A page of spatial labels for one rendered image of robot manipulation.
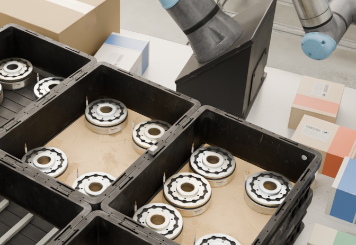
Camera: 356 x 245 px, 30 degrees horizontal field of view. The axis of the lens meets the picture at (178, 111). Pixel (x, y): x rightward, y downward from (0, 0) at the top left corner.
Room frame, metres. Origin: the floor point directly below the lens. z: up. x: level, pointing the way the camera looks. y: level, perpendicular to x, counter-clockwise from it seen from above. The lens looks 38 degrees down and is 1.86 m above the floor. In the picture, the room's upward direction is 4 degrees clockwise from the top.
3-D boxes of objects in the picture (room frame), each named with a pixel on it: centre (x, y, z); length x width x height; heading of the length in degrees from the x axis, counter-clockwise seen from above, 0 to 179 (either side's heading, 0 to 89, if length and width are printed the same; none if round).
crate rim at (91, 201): (1.12, 0.17, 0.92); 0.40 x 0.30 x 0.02; 150
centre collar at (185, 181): (1.00, -0.03, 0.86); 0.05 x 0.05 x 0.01
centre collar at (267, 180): (1.02, -0.21, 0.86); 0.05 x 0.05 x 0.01
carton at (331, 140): (1.31, -0.38, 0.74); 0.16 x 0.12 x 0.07; 66
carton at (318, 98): (1.48, -0.39, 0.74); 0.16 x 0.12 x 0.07; 162
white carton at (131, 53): (1.61, 0.18, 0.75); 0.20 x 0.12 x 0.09; 165
